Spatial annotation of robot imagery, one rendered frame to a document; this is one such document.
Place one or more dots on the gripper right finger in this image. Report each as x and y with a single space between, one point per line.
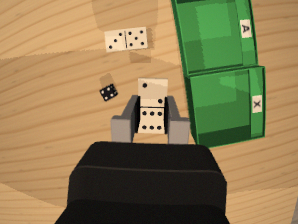
177 128

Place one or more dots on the cream domino tile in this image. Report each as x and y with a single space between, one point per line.
126 39
152 92

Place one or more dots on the green three-compartment bin rack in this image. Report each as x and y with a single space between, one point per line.
226 108

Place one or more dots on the black die with white pips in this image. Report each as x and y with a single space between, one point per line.
108 92

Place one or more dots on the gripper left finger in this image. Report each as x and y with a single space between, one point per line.
124 126

